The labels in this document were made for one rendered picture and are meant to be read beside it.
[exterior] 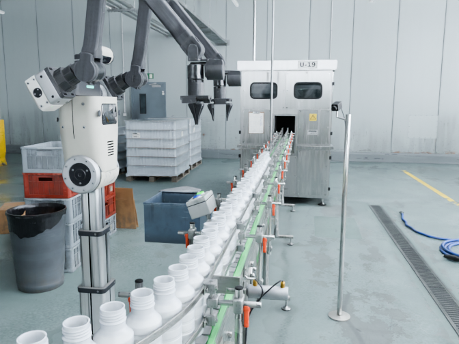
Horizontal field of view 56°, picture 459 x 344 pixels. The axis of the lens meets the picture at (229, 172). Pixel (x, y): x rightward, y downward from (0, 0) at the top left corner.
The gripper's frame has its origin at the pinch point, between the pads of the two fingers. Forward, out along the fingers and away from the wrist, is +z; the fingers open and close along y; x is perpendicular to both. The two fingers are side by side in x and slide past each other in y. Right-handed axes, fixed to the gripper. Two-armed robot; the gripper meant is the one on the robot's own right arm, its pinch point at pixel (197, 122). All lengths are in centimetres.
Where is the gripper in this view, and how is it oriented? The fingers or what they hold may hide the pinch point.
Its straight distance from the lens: 153.5
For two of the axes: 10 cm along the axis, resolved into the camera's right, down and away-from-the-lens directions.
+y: 10.0, 0.0, -0.9
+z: 0.1, 9.9, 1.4
